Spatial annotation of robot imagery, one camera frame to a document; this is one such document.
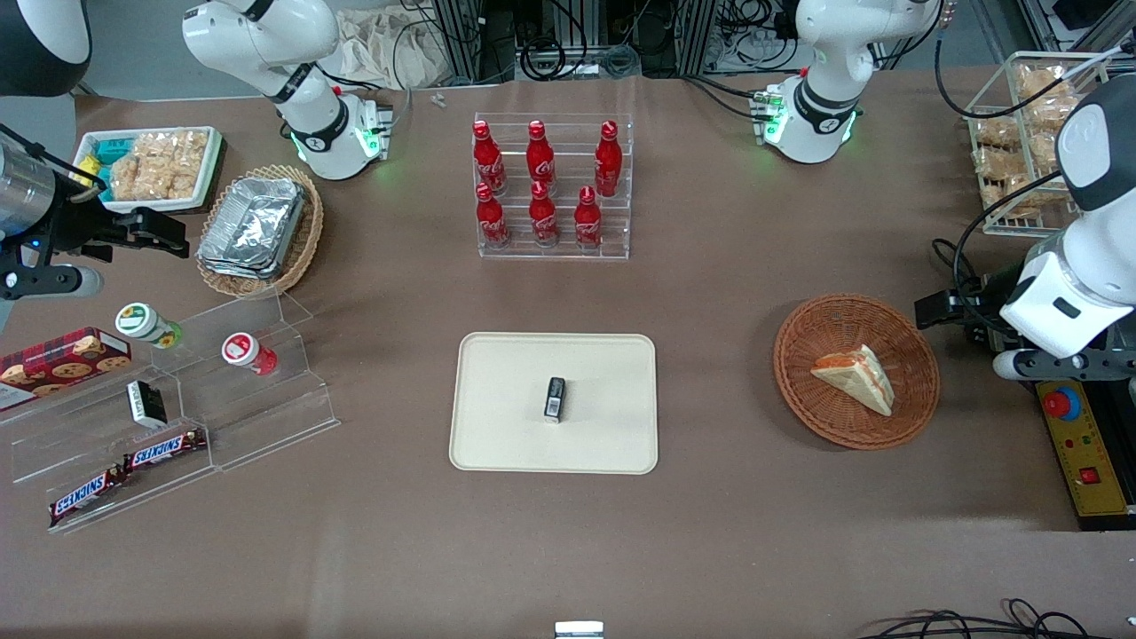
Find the red emergency stop button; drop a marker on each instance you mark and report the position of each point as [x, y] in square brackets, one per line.
[1061, 404]

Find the triangular sandwich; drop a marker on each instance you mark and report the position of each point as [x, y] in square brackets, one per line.
[856, 377]

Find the small silver device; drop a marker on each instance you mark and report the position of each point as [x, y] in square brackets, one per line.
[579, 630]

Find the clear acrylic step shelf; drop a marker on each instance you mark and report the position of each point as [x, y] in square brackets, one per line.
[53, 444]
[284, 417]

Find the clear acrylic bottle rack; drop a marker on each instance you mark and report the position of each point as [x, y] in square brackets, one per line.
[612, 226]

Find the yellow snack packet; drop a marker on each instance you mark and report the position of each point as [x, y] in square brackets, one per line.
[89, 173]

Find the red tartan cookie box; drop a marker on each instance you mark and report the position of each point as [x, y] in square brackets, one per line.
[62, 359]

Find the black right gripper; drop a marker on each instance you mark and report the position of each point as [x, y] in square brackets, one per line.
[78, 229]

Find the red cola bottle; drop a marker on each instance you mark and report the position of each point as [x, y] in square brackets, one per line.
[608, 164]
[489, 164]
[543, 220]
[540, 161]
[587, 224]
[492, 222]

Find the white rectangular snack tray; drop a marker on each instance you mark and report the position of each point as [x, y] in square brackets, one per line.
[160, 206]

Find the beige cloth bag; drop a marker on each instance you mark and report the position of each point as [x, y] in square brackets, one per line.
[390, 49]

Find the aluminium frame rack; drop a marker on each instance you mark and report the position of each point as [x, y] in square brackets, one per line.
[461, 35]

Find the rice cracker packet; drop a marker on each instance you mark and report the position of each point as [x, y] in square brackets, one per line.
[998, 131]
[1047, 133]
[1003, 167]
[155, 169]
[122, 182]
[1045, 84]
[188, 160]

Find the oval light wicker basket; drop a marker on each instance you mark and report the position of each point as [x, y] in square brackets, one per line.
[306, 240]

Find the black and white small box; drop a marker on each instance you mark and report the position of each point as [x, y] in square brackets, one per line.
[145, 404]

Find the beige rectangular tray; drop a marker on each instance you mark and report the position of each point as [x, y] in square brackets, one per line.
[506, 408]

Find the round brown wicker basket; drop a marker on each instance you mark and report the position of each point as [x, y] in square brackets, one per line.
[808, 382]

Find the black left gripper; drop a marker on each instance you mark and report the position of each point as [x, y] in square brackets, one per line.
[980, 312]

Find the green lid yogurt cup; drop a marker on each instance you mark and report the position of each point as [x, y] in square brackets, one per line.
[142, 322]

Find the red lid yogurt cup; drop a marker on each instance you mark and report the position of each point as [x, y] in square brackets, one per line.
[244, 351]

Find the stack of foil trays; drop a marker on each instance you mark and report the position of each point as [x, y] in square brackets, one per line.
[253, 226]

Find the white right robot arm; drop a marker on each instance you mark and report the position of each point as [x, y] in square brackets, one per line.
[266, 44]

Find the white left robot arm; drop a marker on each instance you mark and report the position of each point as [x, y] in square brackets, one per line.
[834, 53]

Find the yellow control box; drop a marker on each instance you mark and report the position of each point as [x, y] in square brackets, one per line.
[1078, 453]

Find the snickers chocolate bar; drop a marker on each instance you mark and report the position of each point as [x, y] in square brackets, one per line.
[164, 449]
[87, 495]

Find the teal snack packet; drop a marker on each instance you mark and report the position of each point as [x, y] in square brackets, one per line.
[111, 149]

